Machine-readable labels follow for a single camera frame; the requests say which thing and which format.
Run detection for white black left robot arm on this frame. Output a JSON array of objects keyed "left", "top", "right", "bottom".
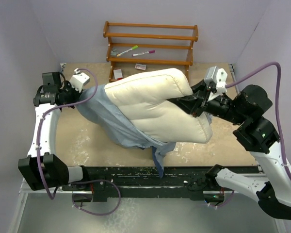
[{"left": 18, "top": 70, "right": 90, "bottom": 191}]

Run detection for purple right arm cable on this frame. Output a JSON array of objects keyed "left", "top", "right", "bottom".
[{"left": 224, "top": 62, "right": 291, "bottom": 195}]

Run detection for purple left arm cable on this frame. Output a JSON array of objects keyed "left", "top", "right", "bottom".
[{"left": 36, "top": 67, "right": 99, "bottom": 200}]

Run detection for wooden slatted rack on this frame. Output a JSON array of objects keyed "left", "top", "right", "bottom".
[{"left": 103, "top": 21, "right": 199, "bottom": 83}]

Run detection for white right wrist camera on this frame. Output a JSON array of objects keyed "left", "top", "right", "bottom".
[{"left": 204, "top": 66, "right": 227, "bottom": 101}]

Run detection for green cap marker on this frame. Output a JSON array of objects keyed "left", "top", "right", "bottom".
[{"left": 116, "top": 45, "right": 138, "bottom": 57}]

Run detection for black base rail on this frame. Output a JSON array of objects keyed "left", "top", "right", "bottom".
[{"left": 63, "top": 166, "right": 229, "bottom": 205}]

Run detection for magenta cap marker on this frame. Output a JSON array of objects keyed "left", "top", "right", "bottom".
[{"left": 132, "top": 50, "right": 156, "bottom": 57}]

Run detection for white red label card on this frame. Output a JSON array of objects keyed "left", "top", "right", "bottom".
[{"left": 135, "top": 64, "right": 146, "bottom": 70}]

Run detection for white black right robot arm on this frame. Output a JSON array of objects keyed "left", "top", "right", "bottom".
[{"left": 169, "top": 81, "right": 291, "bottom": 220}]

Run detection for cream white pillow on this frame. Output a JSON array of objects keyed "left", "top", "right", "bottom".
[{"left": 104, "top": 68, "right": 212, "bottom": 144}]

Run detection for white red small box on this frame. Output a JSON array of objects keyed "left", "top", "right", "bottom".
[{"left": 113, "top": 69, "right": 123, "bottom": 80}]

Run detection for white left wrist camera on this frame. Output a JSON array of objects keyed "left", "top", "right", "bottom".
[{"left": 69, "top": 68, "right": 90, "bottom": 93}]

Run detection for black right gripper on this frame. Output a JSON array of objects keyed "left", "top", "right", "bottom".
[{"left": 169, "top": 78, "right": 249, "bottom": 125}]

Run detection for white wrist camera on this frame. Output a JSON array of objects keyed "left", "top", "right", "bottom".
[
  {"left": 69, "top": 68, "right": 90, "bottom": 93},
  {"left": 204, "top": 66, "right": 227, "bottom": 101}
]

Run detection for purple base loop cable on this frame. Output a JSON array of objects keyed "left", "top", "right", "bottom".
[{"left": 71, "top": 179, "right": 121, "bottom": 216}]

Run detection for pale green small clips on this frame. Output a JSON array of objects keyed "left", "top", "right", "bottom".
[{"left": 111, "top": 49, "right": 118, "bottom": 55}]

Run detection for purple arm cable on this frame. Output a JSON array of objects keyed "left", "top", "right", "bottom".
[
  {"left": 36, "top": 67, "right": 99, "bottom": 200},
  {"left": 224, "top": 62, "right": 291, "bottom": 195}
]

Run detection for blue printed pillowcase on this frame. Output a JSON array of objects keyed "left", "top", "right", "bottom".
[{"left": 77, "top": 85, "right": 176, "bottom": 178}]

